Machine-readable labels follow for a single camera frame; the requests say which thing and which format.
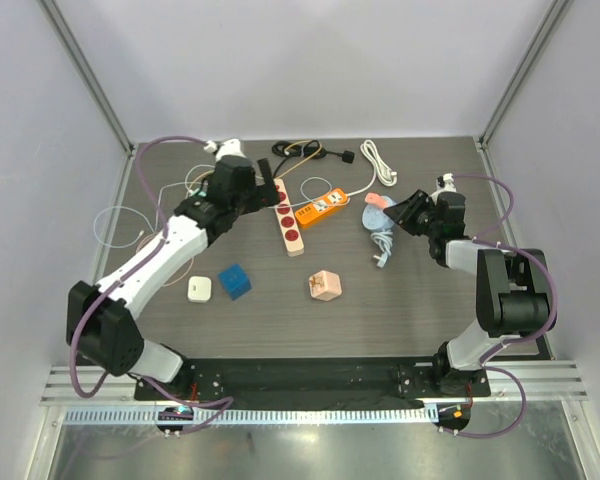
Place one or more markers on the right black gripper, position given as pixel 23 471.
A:
pixel 415 212

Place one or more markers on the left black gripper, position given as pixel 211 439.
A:
pixel 267 195

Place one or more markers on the light blue round socket base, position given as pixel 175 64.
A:
pixel 375 220

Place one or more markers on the beige red power strip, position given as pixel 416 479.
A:
pixel 286 222

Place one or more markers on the orange power strip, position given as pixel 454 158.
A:
pixel 318 210

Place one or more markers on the blue cube socket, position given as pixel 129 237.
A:
pixel 234 281

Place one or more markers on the pink cube socket adapter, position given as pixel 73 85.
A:
pixel 325 285

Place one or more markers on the white charger plug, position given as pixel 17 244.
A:
pixel 199 289

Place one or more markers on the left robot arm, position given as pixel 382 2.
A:
pixel 101 318

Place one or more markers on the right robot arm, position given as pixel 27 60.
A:
pixel 513 295

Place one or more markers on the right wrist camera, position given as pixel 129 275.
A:
pixel 444 183

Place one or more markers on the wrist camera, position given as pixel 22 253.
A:
pixel 444 183
pixel 229 147

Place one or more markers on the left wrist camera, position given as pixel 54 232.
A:
pixel 229 147

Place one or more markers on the right aluminium frame post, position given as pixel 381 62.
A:
pixel 539 41

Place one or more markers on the aluminium frame post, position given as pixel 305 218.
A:
pixel 71 45
pixel 539 41

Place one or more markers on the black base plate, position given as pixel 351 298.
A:
pixel 354 384

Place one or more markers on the white slotted cable duct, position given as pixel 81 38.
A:
pixel 163 416

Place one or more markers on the aluminium frame rail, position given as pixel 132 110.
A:
pixel 538 380

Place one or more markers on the left aluminium frame post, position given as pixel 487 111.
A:
pixel 71 45

